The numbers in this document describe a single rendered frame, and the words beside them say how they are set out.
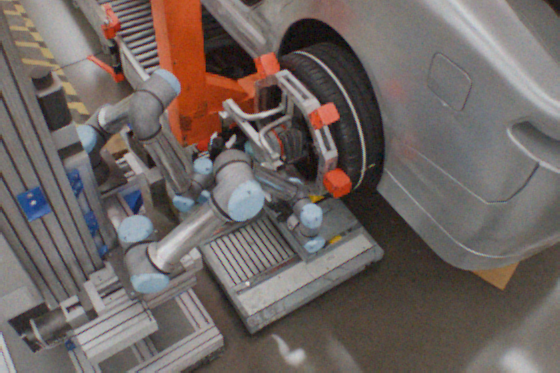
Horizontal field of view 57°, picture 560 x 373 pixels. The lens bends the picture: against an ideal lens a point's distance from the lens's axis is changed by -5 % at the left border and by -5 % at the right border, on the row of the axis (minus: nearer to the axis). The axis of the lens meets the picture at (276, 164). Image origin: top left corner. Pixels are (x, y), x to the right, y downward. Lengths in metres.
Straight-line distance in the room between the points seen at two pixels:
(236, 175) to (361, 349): 1.42
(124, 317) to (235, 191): 0.71
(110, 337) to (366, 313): 1.37
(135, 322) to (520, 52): 1.52
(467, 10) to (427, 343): 1.73
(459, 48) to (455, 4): 0.13
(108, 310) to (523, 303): 2.12
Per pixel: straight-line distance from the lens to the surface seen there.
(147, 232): 1.82
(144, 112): 1.82
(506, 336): 3.02
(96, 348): 2.02
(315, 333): 2.77
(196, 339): 2.51
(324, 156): 2.10
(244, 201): 1.57
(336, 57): 2.23
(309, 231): 1.93
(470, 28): 1.67
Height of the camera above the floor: 2.53
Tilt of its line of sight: 49 degrees down
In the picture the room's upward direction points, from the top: 3 degrees clockwise
